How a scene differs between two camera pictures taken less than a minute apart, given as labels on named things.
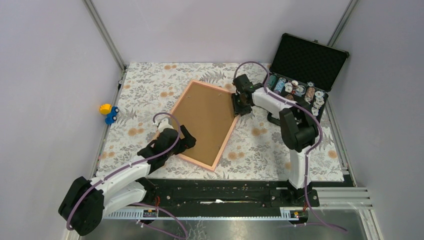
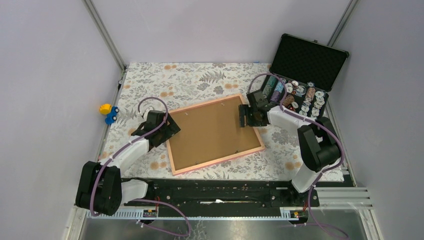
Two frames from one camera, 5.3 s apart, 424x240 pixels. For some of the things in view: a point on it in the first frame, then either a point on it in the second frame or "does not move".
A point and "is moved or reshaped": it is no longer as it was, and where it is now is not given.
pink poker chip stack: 310,92 does not move
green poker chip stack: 271,82 does not move
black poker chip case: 304,70 does not move
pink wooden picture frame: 209,113 is moved or reshaped
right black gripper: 236,109 → 244,110
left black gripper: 185,143 → 171,129
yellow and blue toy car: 111,112 does not move
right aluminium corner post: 347,12 does not move
